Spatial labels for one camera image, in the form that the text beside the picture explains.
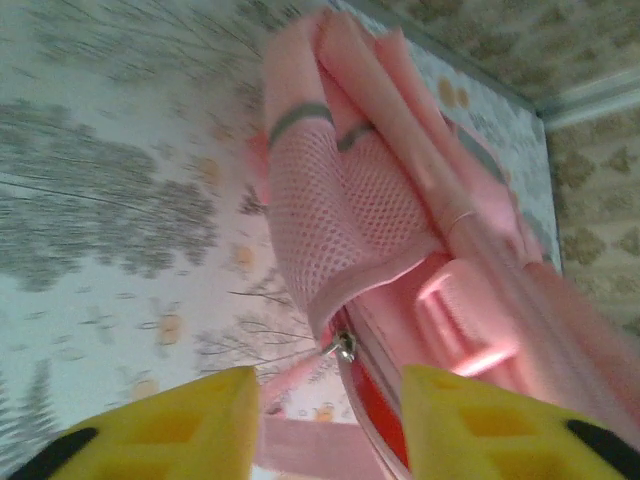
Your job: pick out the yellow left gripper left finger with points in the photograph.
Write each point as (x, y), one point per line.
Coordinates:
(165, 440)

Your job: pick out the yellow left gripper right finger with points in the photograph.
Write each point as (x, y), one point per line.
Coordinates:
(500, 440)

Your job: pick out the pink backpack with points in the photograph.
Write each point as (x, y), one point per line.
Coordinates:
(325, 200)

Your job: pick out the floral tablecloth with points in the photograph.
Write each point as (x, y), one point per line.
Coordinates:
(100, 175)

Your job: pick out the aluminium frame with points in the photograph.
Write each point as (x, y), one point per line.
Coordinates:
(590, 100)

